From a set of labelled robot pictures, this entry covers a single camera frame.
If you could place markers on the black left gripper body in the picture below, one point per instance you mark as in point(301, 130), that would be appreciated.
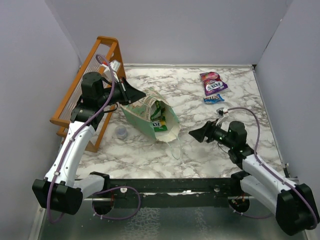
point(119, 94)

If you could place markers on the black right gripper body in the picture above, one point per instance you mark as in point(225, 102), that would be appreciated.
point(215, 131)

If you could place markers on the green illustrated paper bag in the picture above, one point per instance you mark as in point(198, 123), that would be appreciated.
point(138, 115)

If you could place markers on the blue M&M's candy packet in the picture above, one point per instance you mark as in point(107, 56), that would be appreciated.
point(213, 99)

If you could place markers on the purple Fox's candy bag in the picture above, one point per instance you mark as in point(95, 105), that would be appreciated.
point(212, 83)

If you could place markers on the green Fox's candy bag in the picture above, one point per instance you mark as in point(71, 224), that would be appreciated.
point(158, 116)

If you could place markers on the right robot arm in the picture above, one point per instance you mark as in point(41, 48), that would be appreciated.
point(293, 205)

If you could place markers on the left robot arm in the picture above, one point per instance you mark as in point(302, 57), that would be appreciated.
point(59, 190)

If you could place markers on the small clear plastic cup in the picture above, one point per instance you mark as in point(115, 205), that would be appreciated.
point(121, 132)

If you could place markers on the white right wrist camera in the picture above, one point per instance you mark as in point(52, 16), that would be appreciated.
point(222, 112)

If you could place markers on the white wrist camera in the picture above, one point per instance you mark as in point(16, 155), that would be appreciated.
point(115, 65)
point(222, 112)

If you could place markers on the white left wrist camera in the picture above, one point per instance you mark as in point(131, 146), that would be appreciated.
point(115, 65)

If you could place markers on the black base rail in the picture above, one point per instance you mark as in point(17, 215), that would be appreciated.
point(168, 192)

